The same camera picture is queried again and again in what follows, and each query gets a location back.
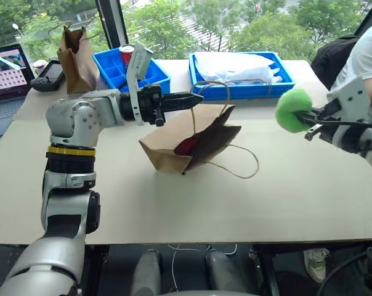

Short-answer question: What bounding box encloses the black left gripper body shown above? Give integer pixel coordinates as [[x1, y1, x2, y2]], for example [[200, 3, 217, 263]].
[[137, 83, 166, 128]]

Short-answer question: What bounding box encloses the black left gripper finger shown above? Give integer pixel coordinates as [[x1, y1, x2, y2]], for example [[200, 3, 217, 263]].
[[161, 92, 204, 103], [162, 100, 202, 112]]

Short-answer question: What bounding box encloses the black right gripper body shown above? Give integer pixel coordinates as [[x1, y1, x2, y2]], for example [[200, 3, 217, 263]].
[[305, 101, 342, 142]]

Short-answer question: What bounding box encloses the green plush toy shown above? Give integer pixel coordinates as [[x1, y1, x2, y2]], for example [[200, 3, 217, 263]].
[[274, 88, 313, 134]]

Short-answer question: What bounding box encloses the red plush toy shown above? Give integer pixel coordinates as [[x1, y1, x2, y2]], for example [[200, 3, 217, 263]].
[[174, 136, 200, 156]]

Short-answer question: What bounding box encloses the white plastic bag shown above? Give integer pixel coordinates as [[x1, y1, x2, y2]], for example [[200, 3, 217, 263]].
[[194, 52, 283, 84]]

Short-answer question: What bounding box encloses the tall brown paper bag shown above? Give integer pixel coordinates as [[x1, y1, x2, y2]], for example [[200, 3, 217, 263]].
[[47, 20, 101, 95]]

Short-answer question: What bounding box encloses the blue compartment bin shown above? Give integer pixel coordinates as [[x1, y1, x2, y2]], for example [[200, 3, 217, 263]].
[[92, 47, 171, 94]]

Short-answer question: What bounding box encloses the red drink can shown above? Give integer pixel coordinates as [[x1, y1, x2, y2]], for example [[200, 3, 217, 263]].
[[119, 44, 136, 73]]

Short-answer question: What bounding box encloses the blue plastic crate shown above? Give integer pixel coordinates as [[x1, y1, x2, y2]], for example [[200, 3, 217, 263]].
[[188, 51, 296, 101]]

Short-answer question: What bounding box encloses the person in white shirt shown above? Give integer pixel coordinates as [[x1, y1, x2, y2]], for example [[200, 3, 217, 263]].
[[327, 20, 372, 121]]

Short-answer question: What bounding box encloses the black handheld controller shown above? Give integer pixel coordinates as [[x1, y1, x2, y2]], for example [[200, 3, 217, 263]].
[[30, 56, 67, 93]]

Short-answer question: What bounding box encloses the white cup with purple lid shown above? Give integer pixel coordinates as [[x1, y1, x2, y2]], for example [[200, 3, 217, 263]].
[[32, 59, 49, 77]]

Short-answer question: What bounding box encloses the grey laptop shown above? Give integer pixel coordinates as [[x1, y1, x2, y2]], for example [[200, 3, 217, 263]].
[[0, 43, 36, 139]]

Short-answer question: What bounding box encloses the grey rounded robot leg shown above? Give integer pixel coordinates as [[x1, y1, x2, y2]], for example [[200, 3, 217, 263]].
[[205, 249, 252, 296], [129, 249, 163, 296]]

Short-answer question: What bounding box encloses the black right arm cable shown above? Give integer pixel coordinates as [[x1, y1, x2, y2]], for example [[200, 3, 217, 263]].
[[310, 119, 372, 128]]

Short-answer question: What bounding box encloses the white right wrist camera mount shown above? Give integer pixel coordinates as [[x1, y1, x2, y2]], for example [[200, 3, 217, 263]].
[[326, 76, 372, 125]]

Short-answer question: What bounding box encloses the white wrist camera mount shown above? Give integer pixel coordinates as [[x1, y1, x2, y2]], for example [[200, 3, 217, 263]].
[[326, 76, 372, 125], [125, 39, 153, 126]]

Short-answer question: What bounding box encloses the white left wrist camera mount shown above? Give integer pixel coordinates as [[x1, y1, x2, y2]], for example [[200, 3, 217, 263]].
[[125, 39, 153, 126]]

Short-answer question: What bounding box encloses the black window frame post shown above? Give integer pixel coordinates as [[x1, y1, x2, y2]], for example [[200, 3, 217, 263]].
[[94, 0, 130, 56]]

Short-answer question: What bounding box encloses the black cable under table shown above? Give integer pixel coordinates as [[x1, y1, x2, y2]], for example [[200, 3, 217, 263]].
[[316, 246, 371, 296]]

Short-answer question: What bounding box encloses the white thin cable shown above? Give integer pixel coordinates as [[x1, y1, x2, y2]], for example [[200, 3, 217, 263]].
[[166, 243, 240, 291]]

